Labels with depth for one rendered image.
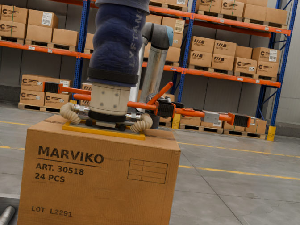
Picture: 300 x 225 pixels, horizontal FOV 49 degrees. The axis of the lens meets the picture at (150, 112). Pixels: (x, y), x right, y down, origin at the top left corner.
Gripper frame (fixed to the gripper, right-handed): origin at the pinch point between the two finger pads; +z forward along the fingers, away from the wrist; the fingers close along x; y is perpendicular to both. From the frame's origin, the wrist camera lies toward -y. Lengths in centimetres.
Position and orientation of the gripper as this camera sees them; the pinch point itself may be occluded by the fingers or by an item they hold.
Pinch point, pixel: (169, 109)
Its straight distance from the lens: 151.0
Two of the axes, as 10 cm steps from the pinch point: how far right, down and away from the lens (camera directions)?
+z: 1.4, 1.4, -9.8
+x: 1.5, -9.8, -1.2
